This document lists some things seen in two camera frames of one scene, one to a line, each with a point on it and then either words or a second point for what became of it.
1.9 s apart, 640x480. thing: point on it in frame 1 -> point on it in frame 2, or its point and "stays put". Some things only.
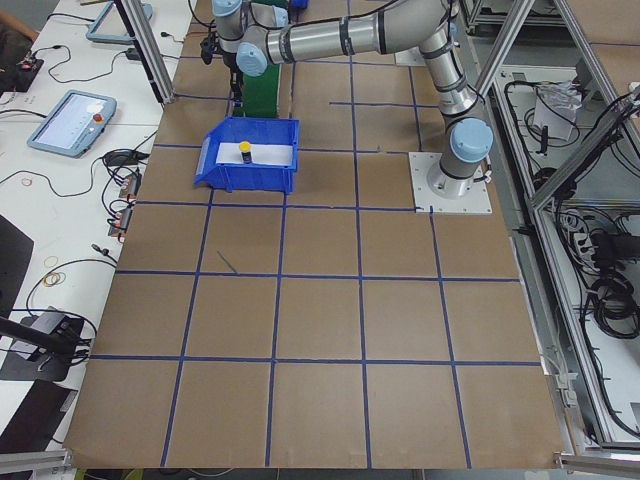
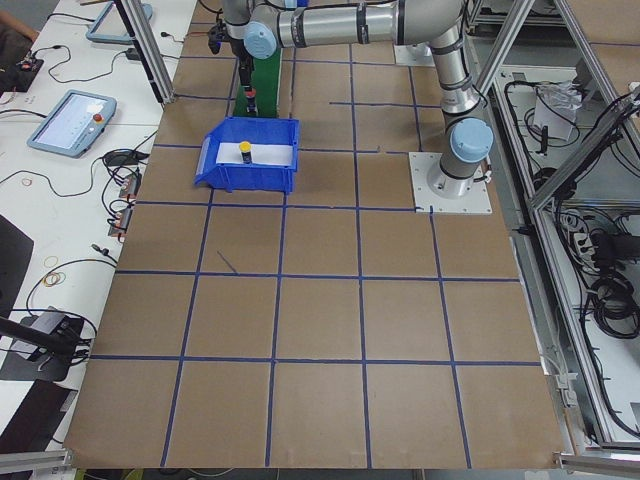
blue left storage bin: x=248 y=177 stays put
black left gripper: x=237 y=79 -> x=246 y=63
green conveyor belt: x=261 y=93 stays put
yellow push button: x=244 y=148 stays put
